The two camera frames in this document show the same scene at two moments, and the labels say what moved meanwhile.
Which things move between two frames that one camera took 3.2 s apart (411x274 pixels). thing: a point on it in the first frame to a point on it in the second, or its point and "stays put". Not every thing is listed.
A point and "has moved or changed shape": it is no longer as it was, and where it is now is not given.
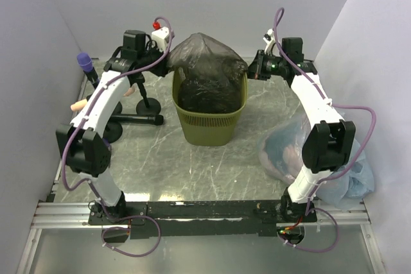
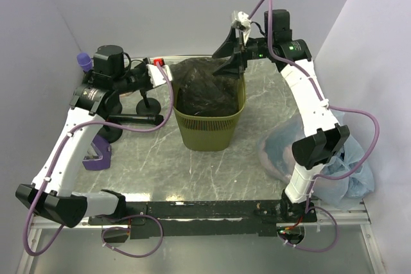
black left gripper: x=163 y=68 to x=143 y=65
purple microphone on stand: x=85 y=61 stays put
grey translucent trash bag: x=210 y=77 has moved or changed shape
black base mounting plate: x=155 y=218 stays put
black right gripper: x=256 y=71 to x=235 y=48
